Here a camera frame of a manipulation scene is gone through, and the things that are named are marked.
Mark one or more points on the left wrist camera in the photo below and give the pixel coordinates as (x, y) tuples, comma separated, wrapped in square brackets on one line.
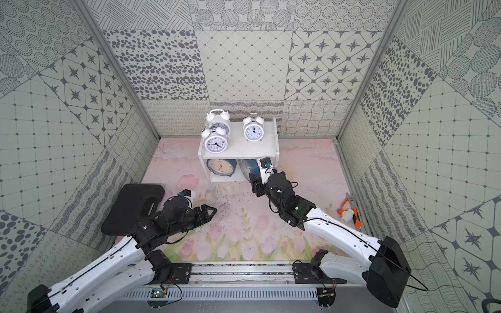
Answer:
[(188, 195)]

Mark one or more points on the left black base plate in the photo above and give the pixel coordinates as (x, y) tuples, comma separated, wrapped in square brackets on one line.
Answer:
[(176, 273)]

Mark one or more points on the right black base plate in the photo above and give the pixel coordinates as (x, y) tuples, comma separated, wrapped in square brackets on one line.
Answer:
[(305, 274)]

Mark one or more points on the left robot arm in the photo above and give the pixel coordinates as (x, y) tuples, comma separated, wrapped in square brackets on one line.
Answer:
[(135, 261)]

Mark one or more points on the orange white tool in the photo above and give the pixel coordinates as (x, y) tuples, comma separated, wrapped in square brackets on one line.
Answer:
[(348, 212)]

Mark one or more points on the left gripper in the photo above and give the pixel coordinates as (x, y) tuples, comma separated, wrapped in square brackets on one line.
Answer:
[(196, 216)]

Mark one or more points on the black pad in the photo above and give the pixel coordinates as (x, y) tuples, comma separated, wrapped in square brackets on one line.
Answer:
[(134, 203)]

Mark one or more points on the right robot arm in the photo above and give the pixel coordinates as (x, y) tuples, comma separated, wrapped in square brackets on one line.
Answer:
[(362, 248)]

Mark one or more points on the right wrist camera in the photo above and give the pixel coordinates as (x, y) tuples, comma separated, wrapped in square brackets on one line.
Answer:
[(266, 169)]

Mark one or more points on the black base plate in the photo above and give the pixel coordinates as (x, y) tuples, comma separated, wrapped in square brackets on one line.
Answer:
[(305, 274), (176, 273)]

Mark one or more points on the blue round alarm clock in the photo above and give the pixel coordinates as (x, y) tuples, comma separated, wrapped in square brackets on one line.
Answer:
[(222, 167), (249, 167)]

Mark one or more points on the aluminium mounting rail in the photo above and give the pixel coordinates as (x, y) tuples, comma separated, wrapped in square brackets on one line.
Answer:
[(242, 270)]

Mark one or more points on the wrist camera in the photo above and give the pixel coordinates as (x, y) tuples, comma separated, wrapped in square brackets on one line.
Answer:
[(266, 169), (188, 195)]

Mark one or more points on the white twin-bell alarm clock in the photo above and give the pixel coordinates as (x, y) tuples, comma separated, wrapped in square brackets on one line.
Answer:
[(253, 127), (215, 139), (218, 118)]

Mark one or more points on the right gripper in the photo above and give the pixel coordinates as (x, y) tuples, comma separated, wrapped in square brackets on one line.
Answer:
[(257, 186)]

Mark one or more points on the perforated cable duct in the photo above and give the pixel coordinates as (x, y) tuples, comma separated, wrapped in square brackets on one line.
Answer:
[(293, 293)]

